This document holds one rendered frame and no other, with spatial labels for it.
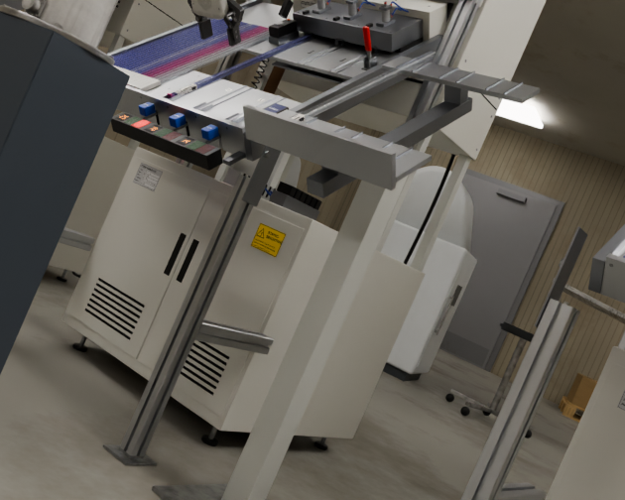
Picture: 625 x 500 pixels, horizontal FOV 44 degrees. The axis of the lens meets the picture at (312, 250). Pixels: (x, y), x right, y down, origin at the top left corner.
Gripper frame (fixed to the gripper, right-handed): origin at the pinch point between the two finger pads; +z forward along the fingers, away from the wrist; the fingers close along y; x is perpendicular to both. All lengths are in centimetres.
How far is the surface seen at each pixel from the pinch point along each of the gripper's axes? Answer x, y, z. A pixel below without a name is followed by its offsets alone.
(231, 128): -13.8, 15.0, 12.9
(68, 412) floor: -63, 1, 65
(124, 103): -13.2, -24.3, 16.3
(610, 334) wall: 561, -90, 548
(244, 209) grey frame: -21.4, 23.6, 26.3
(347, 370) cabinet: 9, 20, 99
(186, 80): 1.1, -17.2, 14.5
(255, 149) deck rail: -12.9, 20.4, 16.8
